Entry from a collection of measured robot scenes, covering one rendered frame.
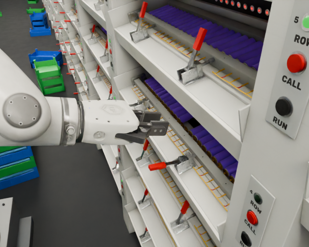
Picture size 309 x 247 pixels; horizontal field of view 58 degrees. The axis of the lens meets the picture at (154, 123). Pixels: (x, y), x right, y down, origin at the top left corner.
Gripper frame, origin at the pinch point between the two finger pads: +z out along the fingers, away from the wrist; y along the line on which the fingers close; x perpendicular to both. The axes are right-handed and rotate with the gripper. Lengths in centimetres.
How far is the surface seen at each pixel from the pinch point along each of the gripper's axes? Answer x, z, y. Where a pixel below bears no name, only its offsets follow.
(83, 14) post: -2, 4, 108
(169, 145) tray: 7.5, 7.2, 2.8
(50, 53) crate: 75, 7, 293
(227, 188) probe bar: 3.8, 8.8, -16.3
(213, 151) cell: 2.7, 11.7, -6.5
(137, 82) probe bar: 3.8, 8.7, 33.4
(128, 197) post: 58, 18, 38
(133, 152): 27.6, 11.0, 28.5
